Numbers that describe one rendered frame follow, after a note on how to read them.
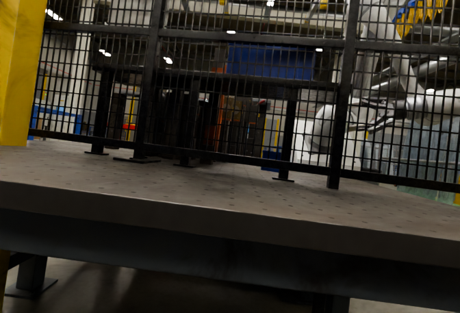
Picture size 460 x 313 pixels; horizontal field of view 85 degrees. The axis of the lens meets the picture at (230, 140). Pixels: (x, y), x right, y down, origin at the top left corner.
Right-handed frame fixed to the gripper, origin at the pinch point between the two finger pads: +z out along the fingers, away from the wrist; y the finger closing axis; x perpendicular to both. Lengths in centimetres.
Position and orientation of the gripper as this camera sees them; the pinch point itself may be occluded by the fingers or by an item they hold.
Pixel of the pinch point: (348, 116)
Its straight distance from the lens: 117.6
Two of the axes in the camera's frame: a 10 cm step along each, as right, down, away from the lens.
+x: 3.6, 6.5, 6.7
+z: -9.1, 1.1, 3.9
